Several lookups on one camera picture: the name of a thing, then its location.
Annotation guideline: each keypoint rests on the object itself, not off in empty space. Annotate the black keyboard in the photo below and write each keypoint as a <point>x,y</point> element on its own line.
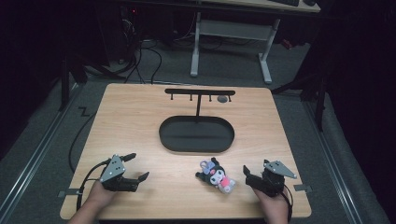
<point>285,2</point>

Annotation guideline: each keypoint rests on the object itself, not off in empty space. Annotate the black metal stand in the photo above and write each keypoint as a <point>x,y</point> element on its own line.
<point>67,81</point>
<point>314,90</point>

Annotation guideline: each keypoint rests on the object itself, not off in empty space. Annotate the black hook rack with tray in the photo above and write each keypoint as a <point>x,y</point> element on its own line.
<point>196,133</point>

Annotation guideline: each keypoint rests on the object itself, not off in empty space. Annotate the metal floor rail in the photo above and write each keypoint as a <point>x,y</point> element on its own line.
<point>333,161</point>
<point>37,155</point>

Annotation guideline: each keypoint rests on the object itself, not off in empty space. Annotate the black computer tower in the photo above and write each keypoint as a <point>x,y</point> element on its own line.
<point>129,31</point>

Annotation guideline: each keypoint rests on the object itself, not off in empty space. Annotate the grey metal table bracket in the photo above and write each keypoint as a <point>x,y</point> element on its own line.
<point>302,187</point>
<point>68,193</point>

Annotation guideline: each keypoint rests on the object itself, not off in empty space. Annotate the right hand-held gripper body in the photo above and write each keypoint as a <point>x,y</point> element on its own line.
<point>271,182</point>

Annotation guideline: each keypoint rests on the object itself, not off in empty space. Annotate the wooden desk with white legs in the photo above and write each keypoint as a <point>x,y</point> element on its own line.
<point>236,29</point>

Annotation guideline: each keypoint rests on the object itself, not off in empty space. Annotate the black computer mouse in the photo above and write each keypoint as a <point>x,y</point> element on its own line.
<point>309,2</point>

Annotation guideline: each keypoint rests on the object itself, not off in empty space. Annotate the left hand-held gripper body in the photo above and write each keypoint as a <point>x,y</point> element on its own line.
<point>113,171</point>

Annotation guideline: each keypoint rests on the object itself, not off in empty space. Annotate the person's right hand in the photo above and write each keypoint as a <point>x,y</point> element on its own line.
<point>274,205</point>

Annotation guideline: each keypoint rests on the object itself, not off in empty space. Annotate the grey round table grommet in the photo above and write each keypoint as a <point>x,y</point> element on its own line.
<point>222,99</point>

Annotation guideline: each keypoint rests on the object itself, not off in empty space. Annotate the person's left hand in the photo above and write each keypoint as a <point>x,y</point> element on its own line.
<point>101,196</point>

